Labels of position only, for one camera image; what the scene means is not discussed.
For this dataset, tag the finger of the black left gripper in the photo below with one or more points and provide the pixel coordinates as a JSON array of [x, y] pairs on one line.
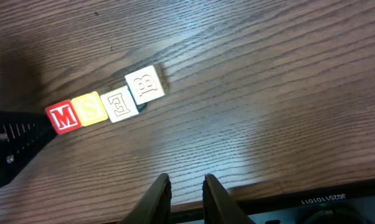
[[22, 136]]

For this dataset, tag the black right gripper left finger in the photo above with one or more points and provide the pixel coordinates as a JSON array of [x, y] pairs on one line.
[[155, 206]]

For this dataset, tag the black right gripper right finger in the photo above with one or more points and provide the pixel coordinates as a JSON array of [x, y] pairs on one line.
[[218, 205]]

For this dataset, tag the red M wooden block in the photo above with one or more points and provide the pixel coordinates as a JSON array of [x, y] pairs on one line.
[[63, 117]]

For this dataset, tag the yellow S wooden block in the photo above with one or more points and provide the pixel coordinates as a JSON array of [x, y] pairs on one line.
[[89, 108]]

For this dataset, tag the blue B wooden block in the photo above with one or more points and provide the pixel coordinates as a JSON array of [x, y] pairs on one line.
[[147, 84]]

